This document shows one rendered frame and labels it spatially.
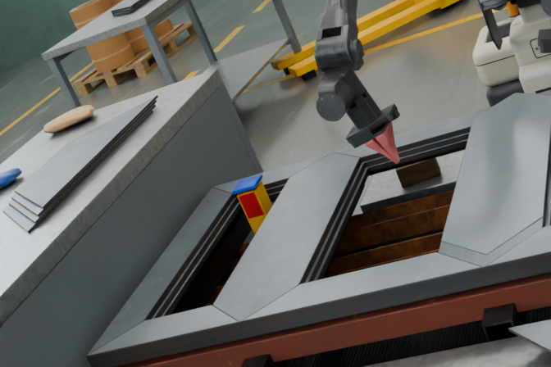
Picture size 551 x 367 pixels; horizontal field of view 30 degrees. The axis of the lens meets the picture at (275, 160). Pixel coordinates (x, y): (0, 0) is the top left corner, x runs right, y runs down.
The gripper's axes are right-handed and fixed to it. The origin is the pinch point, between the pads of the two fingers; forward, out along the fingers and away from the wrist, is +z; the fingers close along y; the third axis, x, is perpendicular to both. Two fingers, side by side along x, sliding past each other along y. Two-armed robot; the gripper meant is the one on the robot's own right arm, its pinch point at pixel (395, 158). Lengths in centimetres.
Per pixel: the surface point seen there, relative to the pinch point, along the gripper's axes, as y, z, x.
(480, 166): 11.6, 10.9, 4.8
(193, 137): -61, -18, 44
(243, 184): -43.3, -6.0, 21.0
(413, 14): -127, 52, 481
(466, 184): 9.9, 10.6, -2.3
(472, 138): 8.3, 10.0, 21.3
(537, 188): 23.7, 13.9, -11.6
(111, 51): -429, -42, 633
